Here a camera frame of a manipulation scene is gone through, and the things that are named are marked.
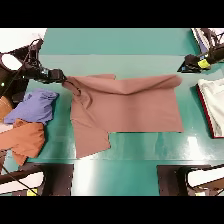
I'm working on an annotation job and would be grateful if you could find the orange garment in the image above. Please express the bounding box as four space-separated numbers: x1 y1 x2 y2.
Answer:
0 118 46 167

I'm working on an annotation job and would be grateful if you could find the white garment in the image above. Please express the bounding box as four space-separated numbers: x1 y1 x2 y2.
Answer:
197 77 224 138

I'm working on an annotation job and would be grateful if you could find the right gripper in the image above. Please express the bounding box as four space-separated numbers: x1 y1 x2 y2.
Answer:
183 53 202 72

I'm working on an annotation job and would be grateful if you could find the brown T-shirt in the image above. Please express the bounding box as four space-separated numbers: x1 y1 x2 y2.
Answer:
61 73 185 160

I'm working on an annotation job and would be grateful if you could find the black cable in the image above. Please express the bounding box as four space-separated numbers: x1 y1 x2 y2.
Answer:
0 164 40 197

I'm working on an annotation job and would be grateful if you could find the blue garment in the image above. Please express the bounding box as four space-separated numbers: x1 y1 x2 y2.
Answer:
3 87 60 126

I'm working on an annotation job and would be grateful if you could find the red garment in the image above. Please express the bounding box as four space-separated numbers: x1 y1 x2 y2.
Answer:
195 83 215 139

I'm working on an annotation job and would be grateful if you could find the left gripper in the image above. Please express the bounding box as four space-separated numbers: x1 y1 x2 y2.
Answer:
48 68 67 85

